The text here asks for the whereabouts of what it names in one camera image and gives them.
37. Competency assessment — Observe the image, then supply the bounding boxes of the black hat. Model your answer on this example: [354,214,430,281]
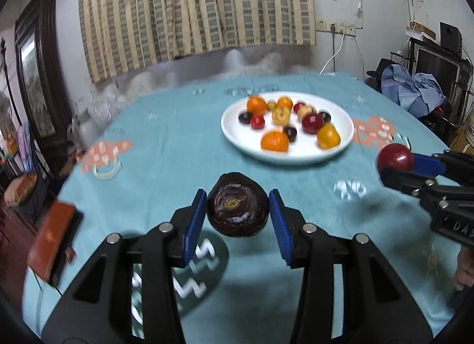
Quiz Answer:
[366,58,393,79]

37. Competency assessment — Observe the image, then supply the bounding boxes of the white round plate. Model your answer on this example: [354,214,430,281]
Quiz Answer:
[221,91,354,165]

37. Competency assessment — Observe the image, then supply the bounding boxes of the blue crumpled cloth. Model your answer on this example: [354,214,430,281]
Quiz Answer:
[381,64,447,115]

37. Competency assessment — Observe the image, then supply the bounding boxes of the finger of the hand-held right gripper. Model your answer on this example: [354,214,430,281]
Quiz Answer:
[381,167,450,212]
[411,151,474,186]

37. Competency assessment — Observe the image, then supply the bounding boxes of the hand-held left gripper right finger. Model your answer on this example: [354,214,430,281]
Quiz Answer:
[268,188,434,344]

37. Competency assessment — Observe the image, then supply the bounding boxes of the yellow spotted fruit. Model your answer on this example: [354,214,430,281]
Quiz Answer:
[272,107,290,126]

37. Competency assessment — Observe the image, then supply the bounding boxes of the large smooth orange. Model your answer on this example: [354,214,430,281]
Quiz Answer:
[316,124,341,150]

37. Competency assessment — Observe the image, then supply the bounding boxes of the person's right hand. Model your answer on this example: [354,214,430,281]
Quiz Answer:
[454,247,474,293]

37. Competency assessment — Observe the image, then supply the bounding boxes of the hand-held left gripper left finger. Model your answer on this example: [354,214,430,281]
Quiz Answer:
[41,188,208,344]

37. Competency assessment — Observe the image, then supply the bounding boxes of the tan brown round fruit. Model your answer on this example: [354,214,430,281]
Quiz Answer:
[297,105,317,122]

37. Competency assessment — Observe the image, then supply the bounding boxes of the dark wooden framed cabinet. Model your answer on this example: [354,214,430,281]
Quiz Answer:
[14,0,73,141]

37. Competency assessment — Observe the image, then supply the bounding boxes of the white power cable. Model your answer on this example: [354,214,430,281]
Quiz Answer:
[319,34,347,76]

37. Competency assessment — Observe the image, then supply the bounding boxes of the large red apple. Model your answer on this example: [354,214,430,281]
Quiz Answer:
[301,113,325,135]

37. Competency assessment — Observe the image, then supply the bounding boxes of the clear plastic bags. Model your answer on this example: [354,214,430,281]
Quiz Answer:
[76,82,128,126]

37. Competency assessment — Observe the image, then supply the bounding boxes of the striped checked curtain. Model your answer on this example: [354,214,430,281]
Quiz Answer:
[79,0,317,83]

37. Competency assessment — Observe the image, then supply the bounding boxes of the white wall power strip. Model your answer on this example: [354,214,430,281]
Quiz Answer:
[331,21,357,37]

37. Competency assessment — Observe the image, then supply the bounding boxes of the brown cushion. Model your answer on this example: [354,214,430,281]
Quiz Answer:
[5,173,39,206]

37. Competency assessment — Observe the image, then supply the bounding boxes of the medium red plum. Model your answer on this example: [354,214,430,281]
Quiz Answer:
[377,144,414,173]

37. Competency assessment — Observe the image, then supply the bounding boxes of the dark purple mangosteen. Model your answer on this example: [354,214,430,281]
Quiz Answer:
[206,172,270,237]

